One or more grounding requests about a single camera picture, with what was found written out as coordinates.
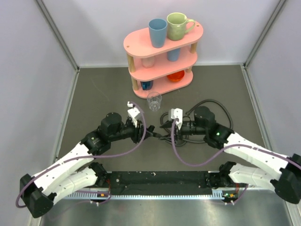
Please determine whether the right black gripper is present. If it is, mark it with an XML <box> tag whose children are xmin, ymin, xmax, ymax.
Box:
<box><xmin>159</xmin><ymin>120</ymin><xmax>207</xmax><ymax>144</ymax></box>

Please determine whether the aluminium rail frame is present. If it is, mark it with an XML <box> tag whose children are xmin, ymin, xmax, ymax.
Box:
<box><xmin>65</xmin><ymin>170</ymin><xmax>294</xmax><ymax>201</ymax></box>

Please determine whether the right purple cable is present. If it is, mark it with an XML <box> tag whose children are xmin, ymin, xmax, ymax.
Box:
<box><xmin>171</xmin><ymin>119</ymin><xmax>301</xmax><ymax>205</ymax></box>

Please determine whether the purple cable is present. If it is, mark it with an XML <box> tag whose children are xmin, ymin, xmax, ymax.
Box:
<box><xmin>16</xmin><ymin>101</ymin><xmax>147</xmax><ymax>209</ymax></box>
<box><xmin>171</xmin><ymin>119</ymin><xmax>301</xmax><ymax>205</ymax></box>

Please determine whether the orange bowl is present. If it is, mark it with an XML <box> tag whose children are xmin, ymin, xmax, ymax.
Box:
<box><xmin>167</xmin><ymin>70</ymin><xmax>185</xmax><ymax>82</ymax></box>

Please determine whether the blue tumbler on top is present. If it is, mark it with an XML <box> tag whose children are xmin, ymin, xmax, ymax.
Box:
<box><xmin>149</xmin><ymin>18</ymin><xmax>167</xmax><ymax>48</ymax></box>

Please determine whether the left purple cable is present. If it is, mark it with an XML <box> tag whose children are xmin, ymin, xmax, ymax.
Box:
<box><xmin>16</xmin><ymin>101</ymin><xmax>147</xmax><ymax>209</ymax></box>

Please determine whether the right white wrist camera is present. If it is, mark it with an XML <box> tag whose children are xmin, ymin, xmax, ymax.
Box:
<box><xmin>168</xmin><ymin>108</ymin><xmax>183</xmax><ymax>130</ymax></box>

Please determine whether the green ceramic mug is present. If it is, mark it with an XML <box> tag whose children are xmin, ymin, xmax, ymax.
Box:
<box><xmin>166</xmin><ymin>12</ymin><xmax>196</xmax><ymax>41</ymax></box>

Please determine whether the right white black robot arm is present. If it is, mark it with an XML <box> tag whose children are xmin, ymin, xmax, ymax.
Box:
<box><xmin>161</xmin><ymin>106</ymin><xmax>301</xmax><ymax>204</ymax></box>

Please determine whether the pink cup middle shelf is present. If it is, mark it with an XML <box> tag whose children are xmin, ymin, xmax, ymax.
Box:
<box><xmin>141</xmin><ymin>56</ymin><xmax>155</xmax><ymax>68</ymax></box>

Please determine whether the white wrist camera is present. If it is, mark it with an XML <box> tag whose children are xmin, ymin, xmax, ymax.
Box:
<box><xmin>127</xmin><ymin>101</ymin><xmax>143</xmax><ymax>128</ymax></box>
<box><xmin>168</xmin><ymin>108</ymin><xmax>183</xmax><ymax>130</ymax></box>

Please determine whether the pink three-tier shelf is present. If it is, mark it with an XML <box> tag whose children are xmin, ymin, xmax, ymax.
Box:
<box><xmin>123</xmin><ymin>22</ymin><xmax>203</xmax><ymax>98</ymax></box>

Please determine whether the clear plastic cup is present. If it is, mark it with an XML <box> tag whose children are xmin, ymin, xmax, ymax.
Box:
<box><xmin>147</xmin><ymin>92</ymin><xmax>162</xmax><ymax>111</ymax></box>

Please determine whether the blue cup middle shelf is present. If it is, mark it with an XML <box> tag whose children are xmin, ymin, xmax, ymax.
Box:
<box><xmin>167</xmin><ymin>48</ymin><xmax>181</xmax><ymax>62</ymax></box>

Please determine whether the dark blue mug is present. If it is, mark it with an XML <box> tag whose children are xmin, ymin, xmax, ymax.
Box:
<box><xmin>140</xmin><ymin>81</ymin><xmax>153</xmax><ymax>90</ymax></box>

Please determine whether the black corrugated hose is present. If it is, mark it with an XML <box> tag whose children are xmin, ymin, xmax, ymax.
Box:
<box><xmin>158</xmin><ymin>99</ymin><xmax>234</xmax><ymax>148</ymax></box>

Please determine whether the black valve fitting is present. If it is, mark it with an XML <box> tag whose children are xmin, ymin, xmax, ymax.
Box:
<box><xmin>146</xmin><ymin>125</ymin><xmax>162</xmax><ymax>138</ymax></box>

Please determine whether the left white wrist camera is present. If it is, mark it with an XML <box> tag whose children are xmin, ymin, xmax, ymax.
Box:
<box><xmin>127</xmin><ymin>101</ymin><xmax>143</xmax><ymax>128</ymax></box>

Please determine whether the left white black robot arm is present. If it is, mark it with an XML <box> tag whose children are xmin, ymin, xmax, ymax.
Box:
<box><xmin>17</xmin><ymin>107</ymin><xmax>155</xmax><ymax>218</ymax></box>

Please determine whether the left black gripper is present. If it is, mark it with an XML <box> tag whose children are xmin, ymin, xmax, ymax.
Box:
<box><xmin>109</xmin><ymin>118</ymin><xmax>153</xmax><ymax>144</ymax></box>

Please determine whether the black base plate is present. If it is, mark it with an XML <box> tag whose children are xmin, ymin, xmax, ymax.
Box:
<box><xmin>108</xmin><ymin>171</ymin><xmax>225</xmax><ymax>196</ymax></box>

